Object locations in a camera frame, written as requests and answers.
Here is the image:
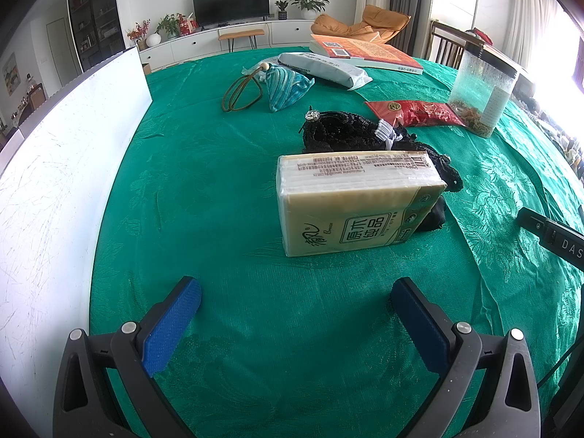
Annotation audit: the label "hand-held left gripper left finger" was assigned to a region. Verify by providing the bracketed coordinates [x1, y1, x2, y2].
[54, 276, 203, 438]

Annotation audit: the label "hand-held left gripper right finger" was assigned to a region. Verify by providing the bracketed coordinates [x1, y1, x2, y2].
[391, 277, 541, 438]

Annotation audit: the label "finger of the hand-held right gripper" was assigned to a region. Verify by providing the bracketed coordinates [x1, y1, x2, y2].
[519, 207, 550, 240]

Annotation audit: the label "beige tissue pack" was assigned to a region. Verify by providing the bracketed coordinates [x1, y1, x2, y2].
[276, 150, 448, 257]

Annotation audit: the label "red foil packet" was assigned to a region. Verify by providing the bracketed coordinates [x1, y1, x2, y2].
[364, 99, 468, 129]

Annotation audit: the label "white cardboard box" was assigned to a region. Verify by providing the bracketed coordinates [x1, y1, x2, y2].
[0, 46, 153, 438]

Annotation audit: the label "black lace cloth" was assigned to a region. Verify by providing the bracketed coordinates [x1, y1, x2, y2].
[299, 109, 464, 233]

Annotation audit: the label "striped teal sachet with cord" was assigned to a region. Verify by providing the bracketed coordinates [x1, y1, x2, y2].
[223, 61, 315, 113]

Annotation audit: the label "green tablecloth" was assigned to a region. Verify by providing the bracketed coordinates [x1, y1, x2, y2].
[89, 46, 584, 438]

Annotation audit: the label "clear jar with dark lid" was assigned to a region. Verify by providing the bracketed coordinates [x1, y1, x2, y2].
[448, 41, 530, 138]

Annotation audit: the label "red cloth on table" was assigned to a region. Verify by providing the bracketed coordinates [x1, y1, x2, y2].
[465, 27, 491, 49]

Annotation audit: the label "dark wooden slatted chair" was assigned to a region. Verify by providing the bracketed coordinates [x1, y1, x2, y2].
[429, 20, 470, 69]

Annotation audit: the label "white curtain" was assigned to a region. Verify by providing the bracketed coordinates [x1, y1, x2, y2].
[502, 0, 555, 69]

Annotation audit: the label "orange book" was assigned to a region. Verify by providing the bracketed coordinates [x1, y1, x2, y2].
[309, 33, 424, 75]

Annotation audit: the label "grey curtain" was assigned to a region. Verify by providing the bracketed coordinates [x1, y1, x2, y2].
[390, 0, 425, 55]

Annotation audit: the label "orange lounge chair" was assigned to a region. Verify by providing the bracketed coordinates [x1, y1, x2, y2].
[311, 4, 411, 46]

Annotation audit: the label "white plastic packet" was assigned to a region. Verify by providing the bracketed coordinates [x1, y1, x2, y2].
[277, 51, 372, 91]

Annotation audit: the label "brown dining chair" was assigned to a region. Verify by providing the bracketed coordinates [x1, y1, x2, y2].
[17, 83, 46, 126]

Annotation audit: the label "white television cabinet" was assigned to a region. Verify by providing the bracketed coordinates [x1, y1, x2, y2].
[137, 18, 320, 71]

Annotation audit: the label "red flowers in white vase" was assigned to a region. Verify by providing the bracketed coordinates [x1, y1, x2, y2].
[126, 19, 162, 51]

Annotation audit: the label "white door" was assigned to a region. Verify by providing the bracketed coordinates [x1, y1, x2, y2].
[47, 18, 78, 78]

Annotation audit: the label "wooden bench stool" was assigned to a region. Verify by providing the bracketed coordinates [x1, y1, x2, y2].
[218, 28, 265, 53]

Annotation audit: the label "leafy plant beside vase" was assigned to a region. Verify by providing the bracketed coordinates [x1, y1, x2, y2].
[156, 14, 181, 39]

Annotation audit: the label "large potted green plant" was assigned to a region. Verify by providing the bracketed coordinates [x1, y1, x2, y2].
[291, 0, 330, 21]

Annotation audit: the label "dark display cabinet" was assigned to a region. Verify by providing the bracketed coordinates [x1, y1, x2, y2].
[66, 0, 126, 74]

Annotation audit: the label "black television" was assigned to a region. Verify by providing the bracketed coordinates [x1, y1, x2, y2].
[192, 0, 270, 27]

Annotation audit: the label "black cable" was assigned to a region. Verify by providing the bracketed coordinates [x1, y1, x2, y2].
[536, 341, 584, 389]

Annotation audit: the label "framed wall picture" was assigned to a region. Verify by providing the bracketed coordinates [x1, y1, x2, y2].
[2, 52, 19, 96]

